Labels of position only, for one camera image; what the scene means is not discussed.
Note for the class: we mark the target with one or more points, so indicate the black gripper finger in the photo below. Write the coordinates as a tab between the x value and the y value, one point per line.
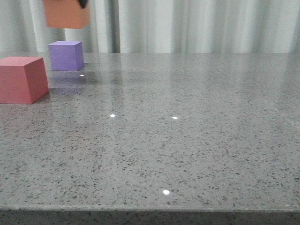
83	3

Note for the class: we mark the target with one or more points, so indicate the orange foam cube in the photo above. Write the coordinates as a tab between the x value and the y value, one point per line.
65	14

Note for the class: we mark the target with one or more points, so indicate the grey pleated curtain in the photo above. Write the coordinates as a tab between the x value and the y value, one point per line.
160	26

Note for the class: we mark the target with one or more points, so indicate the purple foam cube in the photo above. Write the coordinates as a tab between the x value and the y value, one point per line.
66	55

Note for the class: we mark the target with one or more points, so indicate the pink foam cube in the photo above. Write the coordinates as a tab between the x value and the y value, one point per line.
23	80

